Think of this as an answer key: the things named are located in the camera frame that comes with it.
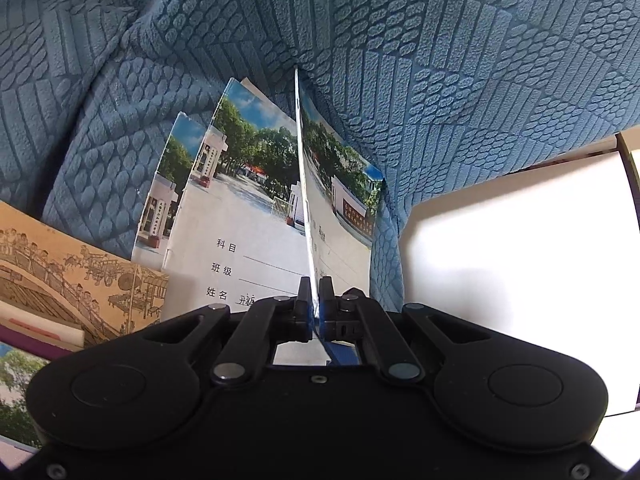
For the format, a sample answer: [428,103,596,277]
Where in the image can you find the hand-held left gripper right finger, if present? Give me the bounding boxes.
[318,276,496,386]

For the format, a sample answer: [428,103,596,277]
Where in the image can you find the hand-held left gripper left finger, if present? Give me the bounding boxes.
[136,276,313,387]

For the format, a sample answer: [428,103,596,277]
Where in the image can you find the tan illustrated book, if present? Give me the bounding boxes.
[0,200,171,348]

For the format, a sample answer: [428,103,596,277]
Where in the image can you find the purple book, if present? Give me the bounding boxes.
[0,324,76,363]

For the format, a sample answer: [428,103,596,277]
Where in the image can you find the white box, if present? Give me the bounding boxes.
[406,131,640,471]

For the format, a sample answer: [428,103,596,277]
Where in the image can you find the blue textured blanket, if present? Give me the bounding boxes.
[0,0,640,311]

